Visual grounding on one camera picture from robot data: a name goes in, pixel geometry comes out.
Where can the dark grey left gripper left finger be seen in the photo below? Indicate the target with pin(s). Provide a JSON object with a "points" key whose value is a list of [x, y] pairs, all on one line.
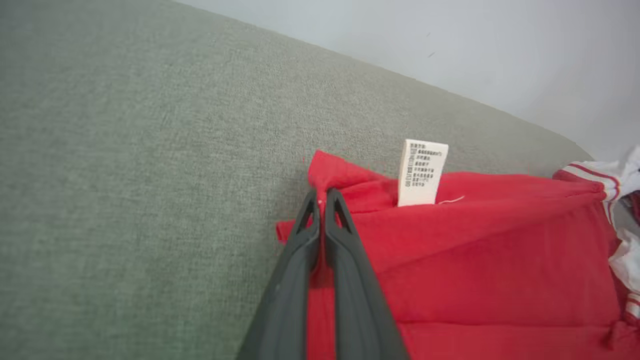
{"points": [[285, 310]]}

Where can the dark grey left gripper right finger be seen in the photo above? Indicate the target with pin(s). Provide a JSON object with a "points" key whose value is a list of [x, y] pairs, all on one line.
{"points": [[360, 310]]}

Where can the red shirt with white sleeves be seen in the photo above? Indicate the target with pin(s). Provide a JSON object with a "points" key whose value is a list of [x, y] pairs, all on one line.
{"points": [[475, 260]]}

